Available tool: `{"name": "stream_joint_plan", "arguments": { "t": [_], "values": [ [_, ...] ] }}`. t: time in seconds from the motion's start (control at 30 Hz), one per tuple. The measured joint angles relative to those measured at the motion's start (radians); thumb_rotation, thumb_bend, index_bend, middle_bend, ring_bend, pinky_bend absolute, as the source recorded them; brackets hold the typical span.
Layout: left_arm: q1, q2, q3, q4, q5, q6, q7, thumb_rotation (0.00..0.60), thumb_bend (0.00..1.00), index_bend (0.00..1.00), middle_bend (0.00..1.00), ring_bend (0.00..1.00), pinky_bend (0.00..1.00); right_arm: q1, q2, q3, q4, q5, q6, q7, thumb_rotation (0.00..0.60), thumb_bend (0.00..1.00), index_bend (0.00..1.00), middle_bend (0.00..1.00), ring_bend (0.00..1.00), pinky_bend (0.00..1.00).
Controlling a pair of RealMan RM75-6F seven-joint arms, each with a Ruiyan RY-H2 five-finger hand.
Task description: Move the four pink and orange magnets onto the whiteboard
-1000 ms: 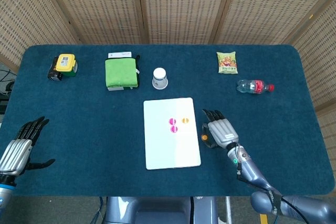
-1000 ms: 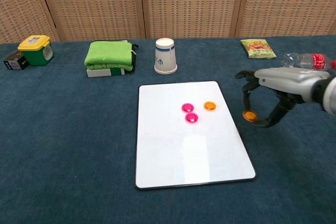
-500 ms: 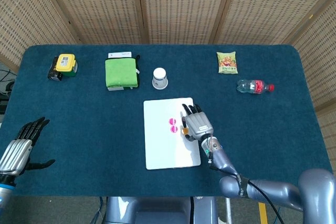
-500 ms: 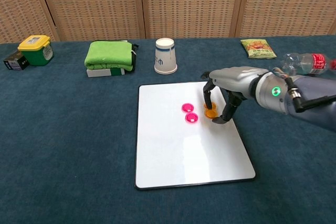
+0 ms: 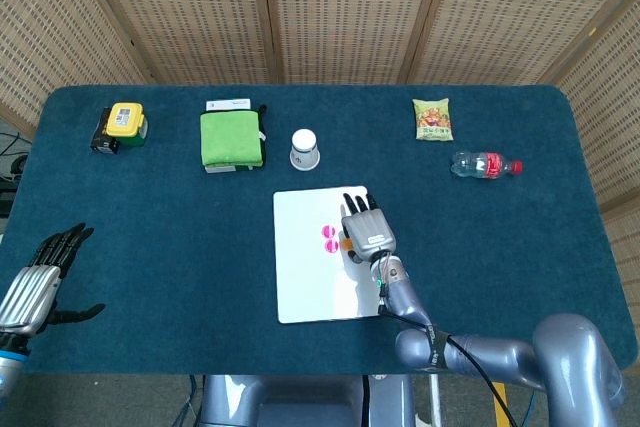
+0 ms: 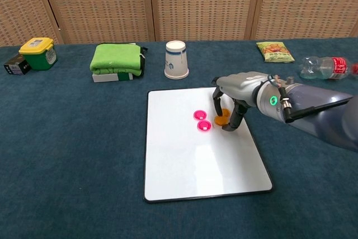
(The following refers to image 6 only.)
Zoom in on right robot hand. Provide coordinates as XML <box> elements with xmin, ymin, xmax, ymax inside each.
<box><xmin>211</xmin><ymin>72</ymin><xmax>267</xmax><ymax>133</ymax></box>

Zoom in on white rectangular board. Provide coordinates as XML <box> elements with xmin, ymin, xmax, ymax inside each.
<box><xmin>143</xmin><ymin>86</ymin><xmax>274</xmax><ymax>203</ymax></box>

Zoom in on green pea snack bag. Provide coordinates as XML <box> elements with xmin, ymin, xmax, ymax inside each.
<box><xmin>256</xmin><ymin>41</ymin><xmax>296</xmax><ymax>64</ymax></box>

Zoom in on white paper cup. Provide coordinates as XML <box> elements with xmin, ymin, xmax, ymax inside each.
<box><xmin>163</xmin><ymin>40</ymin><xmax>190</xmax><ymax>80</ymax></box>

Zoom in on clear bottle red label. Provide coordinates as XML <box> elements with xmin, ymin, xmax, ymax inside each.
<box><xmin>299</xmin><ymin>56</ymin><xmax>358</xmax><ymax>81</ymax></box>

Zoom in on woven screen panel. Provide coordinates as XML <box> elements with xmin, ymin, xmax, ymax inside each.
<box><xmin>0</xmin><ymin>0</ymin><xmax>64</xmax><ymax>47</ymax></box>
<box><xmin>250</xmin><ymin>0</ymin><xmax>358</xmax><ymax>41</ymax></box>
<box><xmin>148</xmin><ymin>0</ymin><xmax>263</xmax><ymax>43</ymax></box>
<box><xmin>37</xmin><ymin>0</ymin><xmax>156</xmax><ymax>44</ymax></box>

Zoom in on white and green box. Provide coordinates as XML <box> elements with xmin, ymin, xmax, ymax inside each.
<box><xmin>92</xmin><ymin>72</ymin><xmax>134</xmax><ymax>83</ymax></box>

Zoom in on folded green towel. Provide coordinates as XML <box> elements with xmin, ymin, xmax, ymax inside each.
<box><xmin>89</xmin><ymin>43</ymin><xmax>143</xmax><ymax>77</ymax></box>

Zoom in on teal table cloth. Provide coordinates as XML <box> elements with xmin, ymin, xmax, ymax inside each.
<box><xmin>0</xmin><ymin>36</ymin><xmax>358</xmax><ymax>239</ymax></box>

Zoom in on green container yellow lid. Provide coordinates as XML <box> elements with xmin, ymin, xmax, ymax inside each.
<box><xmin>18</xmin><ymin>37</ymin><xmax>58</xmax><ymax>71</ymax></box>

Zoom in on small black box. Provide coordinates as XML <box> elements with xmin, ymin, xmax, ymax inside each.
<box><xmin>3</xmin><ymin>55</ymin><xmax>31</xmax><ymax>76</ymax></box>

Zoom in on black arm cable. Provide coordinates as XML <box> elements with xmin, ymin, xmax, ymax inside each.
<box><xmin>279</xmin><ymin>86</ymin><xmax>355</xmax><ymax>124</ymax></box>

